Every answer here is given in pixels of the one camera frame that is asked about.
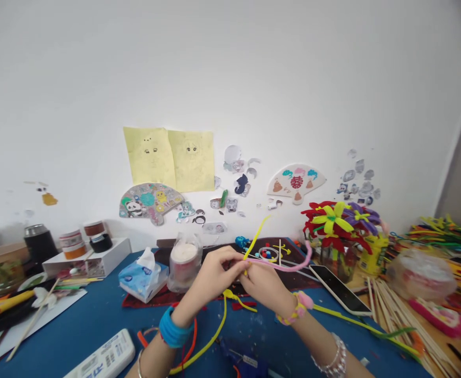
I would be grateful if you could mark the person's left hand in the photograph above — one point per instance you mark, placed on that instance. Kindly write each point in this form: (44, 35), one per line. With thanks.
(210, 275)

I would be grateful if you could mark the person's right hand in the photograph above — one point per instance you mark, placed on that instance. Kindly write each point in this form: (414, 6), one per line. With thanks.
(267, 285)

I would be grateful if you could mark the person's right fingers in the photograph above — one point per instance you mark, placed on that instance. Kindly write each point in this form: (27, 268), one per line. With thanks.
(250, 275)

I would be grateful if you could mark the person's left fingers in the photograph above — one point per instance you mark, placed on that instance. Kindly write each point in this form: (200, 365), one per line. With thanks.
(232, 258)

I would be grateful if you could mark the short yellow pipe cleaner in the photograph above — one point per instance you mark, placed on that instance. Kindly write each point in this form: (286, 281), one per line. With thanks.
(258, 234)

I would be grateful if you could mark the pink pipe cleaner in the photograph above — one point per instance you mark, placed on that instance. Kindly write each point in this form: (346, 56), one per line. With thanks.
(293, 267)

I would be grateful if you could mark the small blue toy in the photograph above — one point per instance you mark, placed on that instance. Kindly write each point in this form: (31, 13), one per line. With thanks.
(242, 241)

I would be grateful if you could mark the tray of coloured beads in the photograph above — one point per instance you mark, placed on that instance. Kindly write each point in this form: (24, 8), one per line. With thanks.
(268, 254)

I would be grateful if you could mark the long yellow pipe cleaner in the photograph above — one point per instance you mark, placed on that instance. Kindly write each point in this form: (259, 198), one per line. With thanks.
(225, 315)

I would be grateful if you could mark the plastic-wrapped white red container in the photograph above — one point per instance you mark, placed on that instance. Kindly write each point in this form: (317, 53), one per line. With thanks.
(183, 260)

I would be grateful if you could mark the blue glue gun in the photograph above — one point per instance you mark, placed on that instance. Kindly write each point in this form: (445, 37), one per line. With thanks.
(242, 360)

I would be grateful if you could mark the orange pipe cleaner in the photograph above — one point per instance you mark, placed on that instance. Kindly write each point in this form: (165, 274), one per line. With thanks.
(193, 338)

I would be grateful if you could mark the white smartphone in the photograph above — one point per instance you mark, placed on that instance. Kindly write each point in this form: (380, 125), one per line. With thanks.
(338, 289)

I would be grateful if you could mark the glass jar vase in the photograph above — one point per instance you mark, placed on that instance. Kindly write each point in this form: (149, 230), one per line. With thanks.
(338, 262)

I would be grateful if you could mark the blue tissue pack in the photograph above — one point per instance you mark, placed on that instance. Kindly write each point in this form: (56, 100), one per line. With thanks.
(141, 279)

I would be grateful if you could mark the white fan with red symbol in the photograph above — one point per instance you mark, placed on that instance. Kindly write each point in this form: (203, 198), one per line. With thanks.
(297, 181)

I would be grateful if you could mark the fan with panda stickers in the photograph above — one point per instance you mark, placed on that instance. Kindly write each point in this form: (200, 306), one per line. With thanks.
(147, 202)

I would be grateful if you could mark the pipe cleaner flower bouquet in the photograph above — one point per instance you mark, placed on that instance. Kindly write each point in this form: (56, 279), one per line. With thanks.
(338, 222)

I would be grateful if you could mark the yellow paper drawing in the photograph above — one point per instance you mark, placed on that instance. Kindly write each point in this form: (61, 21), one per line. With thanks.
(147, 155)
(193, 161)

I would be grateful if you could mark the yellow bottle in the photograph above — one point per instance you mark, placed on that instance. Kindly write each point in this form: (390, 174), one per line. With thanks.
(372, 256)

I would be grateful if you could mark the green pipe cleaner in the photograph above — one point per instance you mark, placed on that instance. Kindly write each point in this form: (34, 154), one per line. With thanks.
(364, 327)

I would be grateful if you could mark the black jar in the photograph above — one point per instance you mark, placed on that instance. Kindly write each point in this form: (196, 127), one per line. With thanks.
(101, 243)

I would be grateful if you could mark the white shelf box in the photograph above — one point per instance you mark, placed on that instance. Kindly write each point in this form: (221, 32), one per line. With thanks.
(96, 258)

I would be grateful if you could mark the brown jar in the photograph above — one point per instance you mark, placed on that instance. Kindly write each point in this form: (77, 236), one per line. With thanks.
(93, 229)

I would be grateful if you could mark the bundle of coloured sticks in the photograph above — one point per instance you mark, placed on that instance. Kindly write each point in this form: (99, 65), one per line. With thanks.
(78, 281)

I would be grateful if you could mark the pile of wooden sticks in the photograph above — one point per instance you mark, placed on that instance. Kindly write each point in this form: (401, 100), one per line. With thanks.
(403, 315)

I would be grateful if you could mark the orange jar with white lid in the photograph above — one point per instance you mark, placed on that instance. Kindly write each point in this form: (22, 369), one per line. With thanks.
(73, 246)

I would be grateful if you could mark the white remote control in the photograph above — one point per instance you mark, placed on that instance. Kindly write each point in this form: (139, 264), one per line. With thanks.
(104, 356)

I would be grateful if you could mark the clear bag with red-white item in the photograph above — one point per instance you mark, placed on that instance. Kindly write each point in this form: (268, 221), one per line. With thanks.
(423, 275)

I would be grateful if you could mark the white paper sheet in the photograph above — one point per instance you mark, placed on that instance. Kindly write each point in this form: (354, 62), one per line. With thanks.
(63, 301)

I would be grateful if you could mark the black insulated can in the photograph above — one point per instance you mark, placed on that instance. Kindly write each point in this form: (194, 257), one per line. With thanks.
(40, 246)

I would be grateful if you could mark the pink heart-shaped craft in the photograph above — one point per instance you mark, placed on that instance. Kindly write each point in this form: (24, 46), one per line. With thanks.
(438, 317)

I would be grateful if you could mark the white flower on wooden stick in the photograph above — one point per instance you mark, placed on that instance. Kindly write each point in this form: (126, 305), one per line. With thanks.
(43, 297)

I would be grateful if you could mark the pile of colourful pipe cleaners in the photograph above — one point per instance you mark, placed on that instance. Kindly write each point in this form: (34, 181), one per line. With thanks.
(442, 232)

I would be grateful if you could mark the green plant in glass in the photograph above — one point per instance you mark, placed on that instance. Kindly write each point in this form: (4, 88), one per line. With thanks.
(2, 275)

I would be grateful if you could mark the yellow rubber toy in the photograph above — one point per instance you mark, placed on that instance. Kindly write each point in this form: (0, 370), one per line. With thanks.
(2, 305)

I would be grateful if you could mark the group of wall stickers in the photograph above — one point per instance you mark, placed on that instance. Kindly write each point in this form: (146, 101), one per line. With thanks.
(240, 185)

